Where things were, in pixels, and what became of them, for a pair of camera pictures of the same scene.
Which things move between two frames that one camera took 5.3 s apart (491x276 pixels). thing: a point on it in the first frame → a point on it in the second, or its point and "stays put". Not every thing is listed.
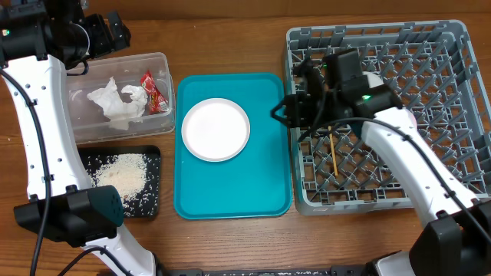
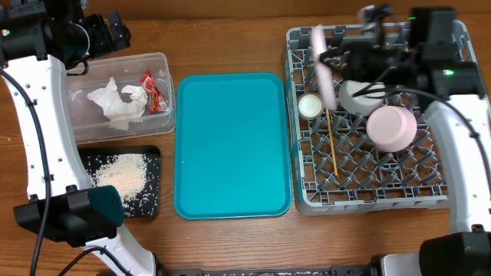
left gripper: [103, 43] stays put
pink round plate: [215, 129] → [319, 44]
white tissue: [120, 113] stays put
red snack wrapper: [157, 102] stays put
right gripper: [294, 116] → [354, 64]
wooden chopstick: [330, 128] stays put
